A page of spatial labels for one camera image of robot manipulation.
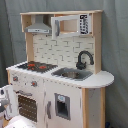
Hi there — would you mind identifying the white oven door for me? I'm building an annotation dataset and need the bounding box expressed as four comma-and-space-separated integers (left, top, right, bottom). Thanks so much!
0, 85, 18, 120

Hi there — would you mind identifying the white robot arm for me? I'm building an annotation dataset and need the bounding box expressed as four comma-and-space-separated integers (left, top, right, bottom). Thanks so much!
0, 90, 36, 128

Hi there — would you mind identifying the wooden toy kitchen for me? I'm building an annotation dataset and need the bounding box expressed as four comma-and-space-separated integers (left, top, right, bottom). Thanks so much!
7, 10, 114, 128

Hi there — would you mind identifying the grey toy sink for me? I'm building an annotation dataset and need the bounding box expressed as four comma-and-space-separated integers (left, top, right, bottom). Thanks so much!
52, 68, 92, 81

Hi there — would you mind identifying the black toy faucet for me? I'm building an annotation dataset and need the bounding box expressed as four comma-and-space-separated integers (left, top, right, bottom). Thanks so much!
76, 50, 94, 70

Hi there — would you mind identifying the black toy stovetop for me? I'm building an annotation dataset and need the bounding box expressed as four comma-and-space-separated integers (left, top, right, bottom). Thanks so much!
19, 61, 56, 73

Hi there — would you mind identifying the right stove knob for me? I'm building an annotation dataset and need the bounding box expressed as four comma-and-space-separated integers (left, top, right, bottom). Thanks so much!
31, 81, 38, 87

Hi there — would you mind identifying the stove knob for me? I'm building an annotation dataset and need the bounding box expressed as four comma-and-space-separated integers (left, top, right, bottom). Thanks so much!
31, 81, 38, 87
12, 75, 19, 83

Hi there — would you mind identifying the white lower cabinet door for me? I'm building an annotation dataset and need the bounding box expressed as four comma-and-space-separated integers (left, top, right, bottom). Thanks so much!
45, 81, 82, 128

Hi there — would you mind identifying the white microwave cabinet door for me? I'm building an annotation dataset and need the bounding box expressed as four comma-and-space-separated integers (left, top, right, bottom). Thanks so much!
51, 14, 91, 39

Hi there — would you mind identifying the grey range hood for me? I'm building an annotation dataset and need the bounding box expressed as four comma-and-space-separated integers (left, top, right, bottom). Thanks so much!
25, 15, 52, 34

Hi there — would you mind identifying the left stove knob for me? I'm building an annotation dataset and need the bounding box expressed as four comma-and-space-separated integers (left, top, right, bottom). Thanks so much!
12, 75, 19, 83

